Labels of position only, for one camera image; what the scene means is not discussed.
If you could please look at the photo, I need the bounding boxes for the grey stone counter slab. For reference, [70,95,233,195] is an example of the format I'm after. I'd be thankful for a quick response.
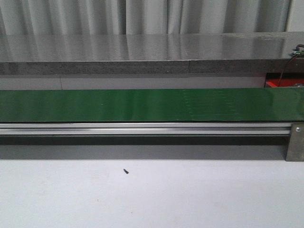
[0,32,304,75]

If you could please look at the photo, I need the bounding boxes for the aluminium conveyor side rail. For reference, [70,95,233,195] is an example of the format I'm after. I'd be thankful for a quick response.
[0,123,292,135]

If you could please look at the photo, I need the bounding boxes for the green conveyor belt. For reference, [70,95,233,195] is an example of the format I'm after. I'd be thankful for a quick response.
[0,87,304,123]

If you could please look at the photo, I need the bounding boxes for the grey pleated curtain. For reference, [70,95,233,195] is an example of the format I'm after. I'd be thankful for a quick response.
[0,0,291,35]

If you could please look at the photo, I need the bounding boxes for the metal conveyor support bracket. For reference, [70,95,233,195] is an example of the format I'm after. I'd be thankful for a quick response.
[285,123,304,162]

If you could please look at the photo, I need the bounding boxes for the small green circuit board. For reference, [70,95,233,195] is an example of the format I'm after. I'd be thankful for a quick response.
[290,44,304,57]

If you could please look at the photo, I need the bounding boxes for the red bin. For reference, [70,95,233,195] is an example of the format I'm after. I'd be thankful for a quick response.
[265,73,304,87]

